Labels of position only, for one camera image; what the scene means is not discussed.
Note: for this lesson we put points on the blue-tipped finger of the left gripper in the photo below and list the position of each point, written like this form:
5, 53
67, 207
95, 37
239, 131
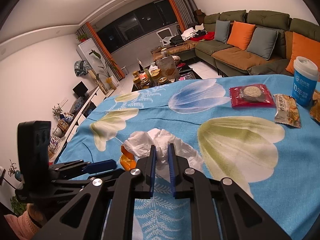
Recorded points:
101, 166

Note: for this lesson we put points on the black coffee table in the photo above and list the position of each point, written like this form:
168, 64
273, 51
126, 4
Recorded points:
145, 78

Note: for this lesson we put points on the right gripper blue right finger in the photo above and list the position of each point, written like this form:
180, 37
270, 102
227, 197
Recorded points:
172, 167

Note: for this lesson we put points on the orange curtain left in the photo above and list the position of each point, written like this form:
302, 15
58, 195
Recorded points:
88, 31

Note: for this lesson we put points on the white black TV cabinet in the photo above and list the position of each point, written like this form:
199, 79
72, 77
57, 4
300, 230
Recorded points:
95, 98

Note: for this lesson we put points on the tall green potted plant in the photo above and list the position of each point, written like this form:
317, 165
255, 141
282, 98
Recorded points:
105, 69

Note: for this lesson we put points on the blue white paper cup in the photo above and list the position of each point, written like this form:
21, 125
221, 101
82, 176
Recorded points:
305, 78

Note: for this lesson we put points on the gold foil snack bag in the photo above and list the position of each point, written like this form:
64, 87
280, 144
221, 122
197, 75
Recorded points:
315, 109

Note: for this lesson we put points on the orange peel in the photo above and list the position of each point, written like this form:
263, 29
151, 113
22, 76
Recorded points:
127, 159

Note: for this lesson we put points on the orange grey curtain right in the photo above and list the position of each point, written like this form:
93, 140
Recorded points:
184, 12

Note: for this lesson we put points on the small potted bonsai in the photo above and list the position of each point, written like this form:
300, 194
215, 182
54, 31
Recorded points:
58, 112

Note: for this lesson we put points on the orange cushion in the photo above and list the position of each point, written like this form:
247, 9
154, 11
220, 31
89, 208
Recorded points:
241, 35
299, 45

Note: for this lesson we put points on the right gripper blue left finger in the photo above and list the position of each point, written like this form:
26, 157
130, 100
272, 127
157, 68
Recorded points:
153, 157

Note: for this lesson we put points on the grey-blue cushion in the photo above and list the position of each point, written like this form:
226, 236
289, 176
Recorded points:
222, 31
263, 42

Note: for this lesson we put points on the cracker snack packet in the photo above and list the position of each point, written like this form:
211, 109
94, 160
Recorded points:
287, 111

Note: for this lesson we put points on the black monitor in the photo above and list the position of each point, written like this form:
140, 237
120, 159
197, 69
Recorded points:
80, 90

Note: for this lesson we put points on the olive green sofa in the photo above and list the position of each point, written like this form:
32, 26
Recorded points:
204, 46

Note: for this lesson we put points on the white tissue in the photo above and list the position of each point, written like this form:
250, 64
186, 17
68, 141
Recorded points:
139, 144

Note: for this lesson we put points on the red cookie packet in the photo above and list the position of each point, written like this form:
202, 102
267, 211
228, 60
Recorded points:
255, 95

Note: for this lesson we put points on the white standing air conditioner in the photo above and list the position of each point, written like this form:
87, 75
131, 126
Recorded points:
84, 49

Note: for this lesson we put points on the person's pink sleeve forearm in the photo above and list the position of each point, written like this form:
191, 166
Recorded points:
28, 224

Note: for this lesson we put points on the brown sofa blanket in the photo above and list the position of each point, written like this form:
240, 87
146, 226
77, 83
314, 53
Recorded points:
241, 59

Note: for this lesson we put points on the wooden photo frame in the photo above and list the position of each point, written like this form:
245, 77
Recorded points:
63, 125

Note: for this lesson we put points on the glass jar gold lid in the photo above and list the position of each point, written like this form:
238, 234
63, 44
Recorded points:
163, 81

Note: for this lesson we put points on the white office chair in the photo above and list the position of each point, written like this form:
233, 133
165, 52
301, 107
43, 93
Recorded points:
165, 36

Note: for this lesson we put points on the blue floral tablecloth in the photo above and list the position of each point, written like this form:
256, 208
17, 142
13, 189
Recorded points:
276, 164

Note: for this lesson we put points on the shiny wrapped candy bag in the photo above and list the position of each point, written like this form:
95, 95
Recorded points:
54, 144

